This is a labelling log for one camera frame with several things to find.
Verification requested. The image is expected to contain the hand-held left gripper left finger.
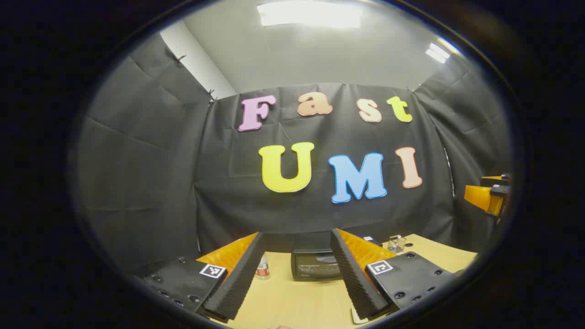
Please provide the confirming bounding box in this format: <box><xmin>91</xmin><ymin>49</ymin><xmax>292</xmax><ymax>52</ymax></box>
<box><xmin>130</xmin><ymin>232</ymin><xmax>266</xmax><ymax>320</ymax></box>

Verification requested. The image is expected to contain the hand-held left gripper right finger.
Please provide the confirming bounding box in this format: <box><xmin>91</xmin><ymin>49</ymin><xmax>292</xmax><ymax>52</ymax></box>
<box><xmin>330</xmin><ymin>228</ymin><xmax>457</xmax><ymax>320</ymax></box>

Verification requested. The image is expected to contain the black electric oven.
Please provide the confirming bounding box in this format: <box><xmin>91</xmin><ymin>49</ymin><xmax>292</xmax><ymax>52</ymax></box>
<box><xmin>291</xmin><ymin>232</ymin><xmax>383</xmax><ymax>281</ymax></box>

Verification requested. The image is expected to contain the black backdrop cloth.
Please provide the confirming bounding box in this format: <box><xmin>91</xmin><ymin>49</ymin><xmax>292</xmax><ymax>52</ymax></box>
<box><xmin>75</xmin><ymin>32</ymin><xmax>510</xmax><ymax>270</ymax></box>

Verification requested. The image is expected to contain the small ceiling light panel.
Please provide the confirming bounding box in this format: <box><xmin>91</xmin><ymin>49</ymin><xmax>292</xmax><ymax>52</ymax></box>
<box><xmin>425</xmin><ymin>42</ymin><xmax>451</xmax><ymax>64</ymax></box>

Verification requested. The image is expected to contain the large ceiling light panel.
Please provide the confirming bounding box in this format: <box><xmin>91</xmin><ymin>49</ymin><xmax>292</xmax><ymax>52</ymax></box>
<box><xmin>257</xmin><ymin>1</ymin><xmax>362</xmax><ymax>29</ymax></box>

